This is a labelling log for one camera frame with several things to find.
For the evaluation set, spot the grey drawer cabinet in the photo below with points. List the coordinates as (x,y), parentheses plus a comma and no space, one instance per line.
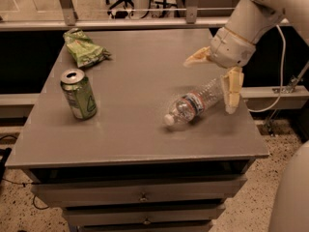
(127,139)

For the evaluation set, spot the top grey drawer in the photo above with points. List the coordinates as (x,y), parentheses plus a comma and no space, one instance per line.
(139,191)

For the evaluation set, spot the grey metal railing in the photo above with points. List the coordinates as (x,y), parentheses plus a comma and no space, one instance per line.
(115,24)

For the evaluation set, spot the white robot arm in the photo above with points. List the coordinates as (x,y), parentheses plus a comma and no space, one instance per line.
(250,20)

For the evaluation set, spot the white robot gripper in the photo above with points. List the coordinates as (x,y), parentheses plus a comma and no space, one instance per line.
(231,48)

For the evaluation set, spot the grey drawer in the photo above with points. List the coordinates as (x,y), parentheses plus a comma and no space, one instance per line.
(139,191)
(144,215)

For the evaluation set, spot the clear plastic water bottle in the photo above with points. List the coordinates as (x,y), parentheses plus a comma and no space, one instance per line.
(192,104)

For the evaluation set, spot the green soda can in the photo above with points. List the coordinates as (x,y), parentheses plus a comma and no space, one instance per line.
(78,92)

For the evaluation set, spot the green chip bag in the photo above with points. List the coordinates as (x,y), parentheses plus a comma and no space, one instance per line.
(83,50)

